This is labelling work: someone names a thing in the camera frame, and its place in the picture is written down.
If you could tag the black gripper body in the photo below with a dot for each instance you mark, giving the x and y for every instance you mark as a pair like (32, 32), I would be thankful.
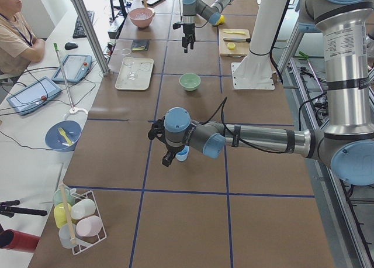
(170, 148)
(188, 31)

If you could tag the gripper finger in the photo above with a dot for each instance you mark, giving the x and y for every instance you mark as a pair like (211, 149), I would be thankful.
(191, 41)
(168, 158)
(185, 43)

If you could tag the light blue cup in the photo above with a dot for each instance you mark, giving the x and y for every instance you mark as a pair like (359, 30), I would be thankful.
(183, 154)

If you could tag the green bowl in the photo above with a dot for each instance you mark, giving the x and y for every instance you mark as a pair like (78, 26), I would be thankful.
(190, 81)

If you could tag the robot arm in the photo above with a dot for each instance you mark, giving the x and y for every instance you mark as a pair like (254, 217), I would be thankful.
(345, 146)
(190, 9)

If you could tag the pink bowl with ice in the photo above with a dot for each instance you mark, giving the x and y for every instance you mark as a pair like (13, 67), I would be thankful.
(141, 17)

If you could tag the blue bowl with fork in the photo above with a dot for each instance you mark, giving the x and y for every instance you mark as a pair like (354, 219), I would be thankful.
(63, 136)

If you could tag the yellow lemon rear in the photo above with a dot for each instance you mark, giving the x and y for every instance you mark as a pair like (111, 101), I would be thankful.
(221, 20)

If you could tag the steel muddler black tip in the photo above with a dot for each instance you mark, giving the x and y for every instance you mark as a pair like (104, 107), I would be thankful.
(246, 40)

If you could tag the lemon half slice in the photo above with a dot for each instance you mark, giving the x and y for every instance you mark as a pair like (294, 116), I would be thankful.
(231, 46)

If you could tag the bamboo cutting board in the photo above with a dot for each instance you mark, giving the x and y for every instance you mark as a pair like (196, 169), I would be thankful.
(241, 49)

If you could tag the grey folded cloth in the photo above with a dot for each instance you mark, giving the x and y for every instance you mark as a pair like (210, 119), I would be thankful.
(140, 45)

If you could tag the yellow plastic knife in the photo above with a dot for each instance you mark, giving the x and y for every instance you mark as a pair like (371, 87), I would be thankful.
(234, 32)

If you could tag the cream bear tray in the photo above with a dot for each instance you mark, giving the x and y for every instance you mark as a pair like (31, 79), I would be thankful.
(143, 68)

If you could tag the clear wine glass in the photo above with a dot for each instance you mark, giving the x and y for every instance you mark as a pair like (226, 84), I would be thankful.
(128, 62)

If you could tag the glass petri dish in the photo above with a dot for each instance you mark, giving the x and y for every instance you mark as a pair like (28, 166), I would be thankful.
(126, 52)

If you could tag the far teach pendant tablet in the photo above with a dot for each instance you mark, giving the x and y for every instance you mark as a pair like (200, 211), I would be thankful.
(76, 67)

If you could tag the teach pendant tablet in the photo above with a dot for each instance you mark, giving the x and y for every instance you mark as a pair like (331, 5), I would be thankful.
(33, 96)
(76, 67)

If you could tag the black computer mouse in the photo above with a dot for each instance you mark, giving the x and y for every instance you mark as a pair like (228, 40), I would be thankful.
(70, 46)

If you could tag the rod with green tip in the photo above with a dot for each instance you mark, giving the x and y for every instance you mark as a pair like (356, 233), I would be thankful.
(73, 109)

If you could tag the near teach pendant tablet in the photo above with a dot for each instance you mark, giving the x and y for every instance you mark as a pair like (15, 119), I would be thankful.
(33, 96)

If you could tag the seated person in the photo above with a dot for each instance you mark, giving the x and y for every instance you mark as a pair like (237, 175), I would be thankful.
(19, 45)

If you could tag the black tripod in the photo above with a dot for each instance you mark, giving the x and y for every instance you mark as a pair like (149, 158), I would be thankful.
(10, 208)

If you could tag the red cylinder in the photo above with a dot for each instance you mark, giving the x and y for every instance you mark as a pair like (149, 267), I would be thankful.
(19, 241)

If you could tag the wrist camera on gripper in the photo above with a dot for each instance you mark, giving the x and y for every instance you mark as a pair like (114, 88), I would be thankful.
(157, 131)
(177, 25)

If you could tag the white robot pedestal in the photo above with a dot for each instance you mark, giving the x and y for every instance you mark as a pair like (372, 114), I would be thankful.
(254, 72)

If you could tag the aluminium frame post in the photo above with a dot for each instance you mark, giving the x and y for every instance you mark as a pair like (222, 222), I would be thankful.
(81, 11)

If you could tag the white wire cup rack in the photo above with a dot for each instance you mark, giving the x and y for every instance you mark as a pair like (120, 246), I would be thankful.
(78, 219)

